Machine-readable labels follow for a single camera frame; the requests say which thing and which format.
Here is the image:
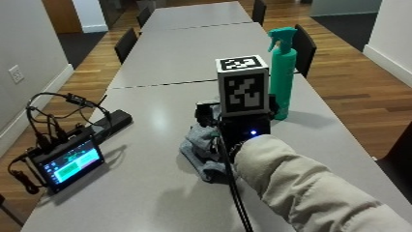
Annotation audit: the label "green spray bottle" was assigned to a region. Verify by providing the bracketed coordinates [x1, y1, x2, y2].
[266, 26, 298, 121]

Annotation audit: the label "grey cloth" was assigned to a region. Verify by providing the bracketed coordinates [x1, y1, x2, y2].
[177, 123, 236, 184]

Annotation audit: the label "black rectangular box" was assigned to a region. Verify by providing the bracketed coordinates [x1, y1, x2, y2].
[89, 108, 133, 143]

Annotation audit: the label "white wall outlet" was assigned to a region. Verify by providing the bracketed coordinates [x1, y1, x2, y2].
[8, 64, 25, 85]

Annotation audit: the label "white cube with black markers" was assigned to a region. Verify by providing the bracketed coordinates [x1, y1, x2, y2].
[214, 54, 272, 118]

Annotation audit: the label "black chair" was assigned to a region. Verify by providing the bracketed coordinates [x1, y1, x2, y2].
[113, 27, 138, 66]
[250, 0, 268, 27]
[134, 7, 153, 29]
[372, 121, 412, 205]
[292, 23, 318, 78]

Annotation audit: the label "black cable from glove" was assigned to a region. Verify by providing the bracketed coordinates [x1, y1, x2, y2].
[214, 127, 254, 232]

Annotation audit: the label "small black touchscreen device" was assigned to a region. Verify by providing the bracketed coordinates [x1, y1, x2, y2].
[29, 134, 105, 194]

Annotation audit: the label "black looped cables with adapter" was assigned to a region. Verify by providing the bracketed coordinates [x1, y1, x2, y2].
[24, 92, 113, 147]

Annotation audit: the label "black coiled cable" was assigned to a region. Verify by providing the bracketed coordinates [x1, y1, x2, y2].
[6, 151, 46, 195]

